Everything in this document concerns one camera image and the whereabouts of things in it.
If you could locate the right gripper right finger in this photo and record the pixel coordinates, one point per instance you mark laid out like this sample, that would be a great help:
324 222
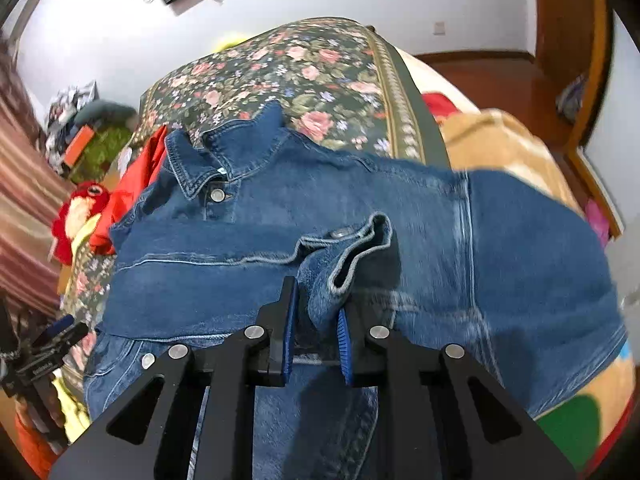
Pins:
441 415

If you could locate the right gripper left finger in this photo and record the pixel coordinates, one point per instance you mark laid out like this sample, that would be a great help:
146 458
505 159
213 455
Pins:
191 414

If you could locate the blue denim jacket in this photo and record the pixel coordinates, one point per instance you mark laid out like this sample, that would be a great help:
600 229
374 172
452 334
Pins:
213 237

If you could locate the person's left hand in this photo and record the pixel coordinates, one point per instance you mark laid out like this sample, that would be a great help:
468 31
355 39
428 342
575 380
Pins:
39 408

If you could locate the yellow garment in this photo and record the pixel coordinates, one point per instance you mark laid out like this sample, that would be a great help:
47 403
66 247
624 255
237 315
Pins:
69 380

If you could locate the striped pink curtain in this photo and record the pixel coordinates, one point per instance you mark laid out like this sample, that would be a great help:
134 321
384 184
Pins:
31 195

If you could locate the beige brown fleece blanket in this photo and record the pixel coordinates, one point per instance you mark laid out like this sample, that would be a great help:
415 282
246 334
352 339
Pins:
540 274

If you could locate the red plush parrot toy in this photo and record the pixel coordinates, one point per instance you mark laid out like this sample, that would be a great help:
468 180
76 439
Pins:
87 201

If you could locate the green cloth covered cabinet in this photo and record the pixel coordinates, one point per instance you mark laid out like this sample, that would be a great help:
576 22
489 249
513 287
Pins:
96 158

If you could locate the orange box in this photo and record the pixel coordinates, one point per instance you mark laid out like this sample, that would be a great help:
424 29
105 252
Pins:
78 145

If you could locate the red folded garment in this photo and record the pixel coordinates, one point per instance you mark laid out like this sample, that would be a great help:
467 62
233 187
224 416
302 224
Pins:
139 175

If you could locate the cluttered pile on cabinet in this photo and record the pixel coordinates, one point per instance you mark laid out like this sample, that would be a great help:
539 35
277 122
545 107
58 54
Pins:
75 107

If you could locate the pink slipper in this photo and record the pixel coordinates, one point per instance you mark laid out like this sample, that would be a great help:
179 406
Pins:
598 222

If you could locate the grey bag on floor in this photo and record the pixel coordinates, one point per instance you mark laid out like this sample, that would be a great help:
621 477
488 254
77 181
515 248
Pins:
569 103

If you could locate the floral green bedspread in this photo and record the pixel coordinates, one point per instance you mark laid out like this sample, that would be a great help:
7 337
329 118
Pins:
338 82

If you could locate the yellow curved headboard tube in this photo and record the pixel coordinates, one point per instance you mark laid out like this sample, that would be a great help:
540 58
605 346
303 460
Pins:
228 43

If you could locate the brown wooden door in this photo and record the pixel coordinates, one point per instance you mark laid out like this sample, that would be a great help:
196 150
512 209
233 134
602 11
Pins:
564 38

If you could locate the white wall socket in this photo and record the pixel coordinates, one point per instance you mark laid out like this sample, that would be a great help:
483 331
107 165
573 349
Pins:
439 29

